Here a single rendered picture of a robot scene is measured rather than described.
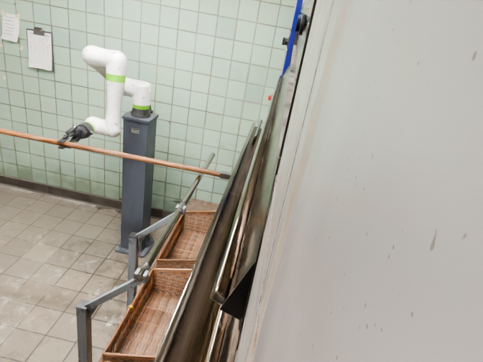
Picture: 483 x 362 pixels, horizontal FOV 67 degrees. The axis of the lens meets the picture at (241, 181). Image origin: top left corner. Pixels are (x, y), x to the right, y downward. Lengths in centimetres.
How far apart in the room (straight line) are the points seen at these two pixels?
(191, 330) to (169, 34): 265
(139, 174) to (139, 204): 26
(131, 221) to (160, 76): 124
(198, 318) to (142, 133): 204
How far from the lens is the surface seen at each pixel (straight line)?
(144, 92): 275
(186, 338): 87
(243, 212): 66
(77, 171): 395
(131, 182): 299
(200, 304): 94
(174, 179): 355
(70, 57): 362
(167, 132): 340
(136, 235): 191
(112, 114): 248
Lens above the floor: 207
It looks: 26 degrees down
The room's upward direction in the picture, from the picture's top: 10 degrees clockwise
